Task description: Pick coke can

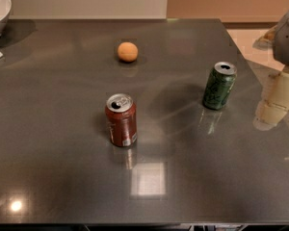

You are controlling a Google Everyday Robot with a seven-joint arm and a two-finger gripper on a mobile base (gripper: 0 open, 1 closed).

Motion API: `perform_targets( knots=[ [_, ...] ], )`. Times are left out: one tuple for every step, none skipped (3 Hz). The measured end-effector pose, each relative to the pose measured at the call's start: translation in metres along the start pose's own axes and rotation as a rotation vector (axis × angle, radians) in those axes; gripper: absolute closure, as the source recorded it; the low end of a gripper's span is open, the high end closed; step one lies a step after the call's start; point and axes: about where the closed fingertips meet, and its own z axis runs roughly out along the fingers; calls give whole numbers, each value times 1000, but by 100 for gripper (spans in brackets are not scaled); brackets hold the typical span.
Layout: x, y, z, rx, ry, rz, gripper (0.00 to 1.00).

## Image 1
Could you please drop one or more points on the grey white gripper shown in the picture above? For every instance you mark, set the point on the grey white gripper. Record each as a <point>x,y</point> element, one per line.
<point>287,38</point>

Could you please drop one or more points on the red coke can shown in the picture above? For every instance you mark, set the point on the red coke can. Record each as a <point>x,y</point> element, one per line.
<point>120,111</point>

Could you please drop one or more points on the green soda can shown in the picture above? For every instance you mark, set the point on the green soda can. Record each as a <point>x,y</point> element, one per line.
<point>219,85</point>

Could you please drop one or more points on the orange fruit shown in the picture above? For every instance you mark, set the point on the orange fruit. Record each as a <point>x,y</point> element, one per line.
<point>127,52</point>

